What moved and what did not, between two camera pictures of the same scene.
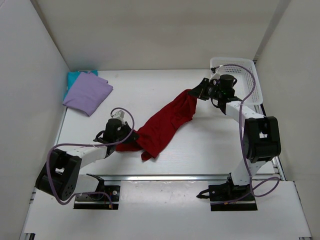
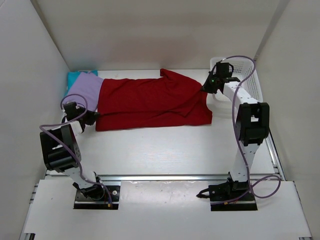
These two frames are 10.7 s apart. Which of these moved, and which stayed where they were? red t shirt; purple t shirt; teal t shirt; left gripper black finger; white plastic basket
Moved: left gripper black finger; red t shirt
Stayed: white plastic basket; purple t shirt; teal t shirt
